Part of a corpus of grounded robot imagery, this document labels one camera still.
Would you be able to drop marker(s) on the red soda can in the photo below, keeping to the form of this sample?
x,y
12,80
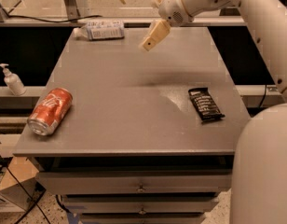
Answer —
x,y
50,111

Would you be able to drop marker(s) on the white pump dispenser bottle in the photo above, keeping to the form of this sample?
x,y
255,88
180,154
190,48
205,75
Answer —
x,y
13,81

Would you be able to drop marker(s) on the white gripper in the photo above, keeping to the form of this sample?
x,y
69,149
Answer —
x,y
171,9

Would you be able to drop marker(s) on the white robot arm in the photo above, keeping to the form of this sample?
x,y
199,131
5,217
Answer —
x,y
259,179

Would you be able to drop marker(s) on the cardboard box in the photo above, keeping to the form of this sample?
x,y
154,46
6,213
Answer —
x,y
17,185

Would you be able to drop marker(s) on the black snack bar wrapper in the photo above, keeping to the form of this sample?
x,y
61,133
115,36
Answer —
x,y
204,104

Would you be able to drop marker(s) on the metal frame post left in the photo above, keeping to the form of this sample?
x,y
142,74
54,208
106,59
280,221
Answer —
x,y
76,9

